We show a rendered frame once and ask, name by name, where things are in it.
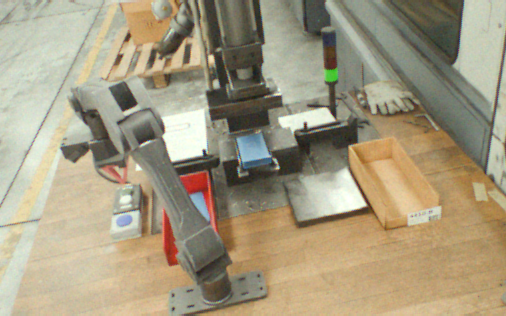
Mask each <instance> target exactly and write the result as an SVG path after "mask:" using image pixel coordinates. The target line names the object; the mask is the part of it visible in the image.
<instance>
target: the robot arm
mask: <svg viewBox="0 0 506 316"><path fill-rule="evenodd" d="M70 91H71V93H69V95H67V99H68V100H69V105H70V107H71V108H72V109H73V110H74V111H75V114H76V116H77V117H78V118H80V119H81V120H82V121H83V123H84V124H86V125H87V126H89V127H90V131H91V132H89V133H84V134H80V135H76V136H67V137H63V139H62V142H61V144H60V147H59V148H60V149H61V151H62V153H63V155H64V159H66V160H69V161H71V162H73V163H74V164H75V163H77V161H79V160H80V159H81V157H82V156H84V155H86V154H87V153H88V152H89V150H91V152H92V155H93V156H94V159H95V161H96V166H97V168H98V169H101V168H102V169H103V171H105V172H106V173H109V174H110V175H111V176H113V177H114V178H115V179H116V180H118V181H119V182H120V183H121V184H122V183H126V182H127V176H128V160H129V155H131V157H132V159H133V160H134V161H135V162H136V163H137V165H138V166H139V167H140V168H141V170H142V171H143V172H144V173H145V174H146V177H147V178H148V180H149V181H150V183H151V184H152V188H153V189H154V190H155V192H156V194H157V196H158V199H159V201H160V202H161V203H162V205H163V207H164V210H165V212H166V214H167V215H168V217H169V220H170V225H171V227H172V231H173V235H174V237H175V238H176V242H174V243H175V244H176V248H177V250H178V251H179V252H178V254H177V255H175V256H176V259H177V261H178V262H179V264H180V266H181V269H182V271H184V272H187V275H188V276H189V277H190V278H191V279H192V280H193V281H194V282H195V284H193V285H189V286H186V287H178V288H175V289H171V290H170V291H169V292H168V314H169V316H192V315H196V314H200V313H204V312H208V311H215V310H219V309H222V308H227V307H230V306H234V305H241V304H246V303H249V302H252V301H257V300H260V299H264V298H267V296H268V294H267V290H266V286H265V282H264V274H263V272H262V271H261V270H254V271H251V272H247V273H240V274H235V275H232V276H229V274H228V270H227V267H228V266H229V265H230V264H232V263H233V261H232V259H231V257H230V255H229V252H228V250H227V249H226V247H225V245H224V243H223V240H222V238H221V237H220V236H219V235H218V233H217V231H215V230H214V228H213V226H212V225H210V224H209V222H208V221H207V219H206V217H205V216H204V215H203V214H201V213H200V210H199V209H198V208H197V207H196V206H195V205H194V202H193V201H192V199H191V198H190V196H189V195H188V191H187V190H186V188H185V186H184V185H183V184H182V180H181V178H180V177H179V175H178V173H177V172H176V169H175V167H174V166H173V164H172V161H171V160H170V155H169V152H168V149H167V146H166V143H165V141H164V137H163V136H164V134H165V126H164V121H163V119H162V117H161V115H160V113H158V109H157V107H155V105H154V103H153V102H152V99H151V97H150V96H149V95H148V93H147V91H146V90H145V87H144V85H143V84H142V83H141V81H140V79H139V77H138V76H136V75H134V76H130V77H127V78H126V79H123V80H122V81H118V82H107V81H106V80H105V79H103V77H96V78H94V79H92V80H89V81H85V82H83V83H81V84H79V85H76V86H75V87H70ZM138 103H139V105H140V108H141V109H140V110H138V111H136V112H134V113H130V114H128V115H126V116H124V114H123V112H125V111H127V110H129V109H131V108H133V107H136V106H137V105H138ZM149 141H151V142H149ZM146 142H149V143H146ZM143 143H146V144H144V145H142V146H140V145H141V144H143ZM115 167H118V168H119V169H120V168H123V176H122V177H121V175H120V174H119V173H117V172H116V170H115ZM258 277H259V278H258ZM261 290H263V291H262V292H261ZM173 297H174V298H173ZM174 310H175V311H174Z"/></svg>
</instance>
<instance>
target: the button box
mask: <svg viewBox="0 0 506 316"><path fill-rule="evenodd" d="M92 157H93V164H94V167H95V169H96V172H97V173H98V174H100V175H101V176H102V177H103V178H104V179H108V180H109V181H111V182H115V183H120V182H119V181H118V180H116V179H111V178H109V177H108V176H106V175H105V174H103V173H102V172H101V171H100V170H99V169H98V168H97V166H96V161H95V159H94V156H93V155H92ZM122 184H128V185H126V186H124V187H120V188H116V189H115V202H114V209H113V215H121V214H124V213H128V212H133V211H136V210H139V211H140V215H141V216H142V210H143V190H142V187H141V184H135V185H132V184H131V182H130V181H128V180H127V182H126V183H122ZM126 188H131V189H132V190H133V192H132V194H130V195H129V196H131V197H132V201H131V202H130V203H126V204H122V203H121V201H120V200H121V197H123V196H121V191H122V190H124V189H126Z"/></svg>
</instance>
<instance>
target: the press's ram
mask: <svg viewBox="0 0 506 316"><path fill-rule="evenodd" d="M227 74H228V78H229V84H226V86H225V87H221V88H217V89H214V90H212V91H210V90H205V92H206V102H207V108H208V112H209V115H210V120H211V121H215V120H223V119H228V118H232V117H236V116H240V115H244V114H253V113H257V112H261V111H264V110H269V109H273V108H282V107H283V102H282V92H281V90H280V89H279V87H278V85H277V83H276V79H275V78H274V77H271V78H265V77H264V76H263V74H262V72H261V70H260V68H259V66H258V65H256V64H254V65H250V66H241V67H237V68H235V69H234V70H233V72H228V71H227Z"/></svg>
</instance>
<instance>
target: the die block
mask: <svg viewBox="0 0 506 316"><path fill-rule="evenodd" d="M272 157H273V159H276V161H277V163H278V166H279V170H278V172H276V175H277V177H279V176H282V175H287V174H291V173H294V172H301V170H300V162H299V149H293V150H289V151H285V152H281V153H276V154H273V155H272ZM237 167H240V162H239V161H236V162H232V163H228V164H224V165H223V171H224V174H225V178H226V182H227V186H228V187H231V186H235V185H239V184H247V183H251V182H252V180H251V176H250V171H249V167H247V172H248V175H249V176H248V177H245V178H243V179H241V178H240V177H239V173H238V169H237Z"/></svg>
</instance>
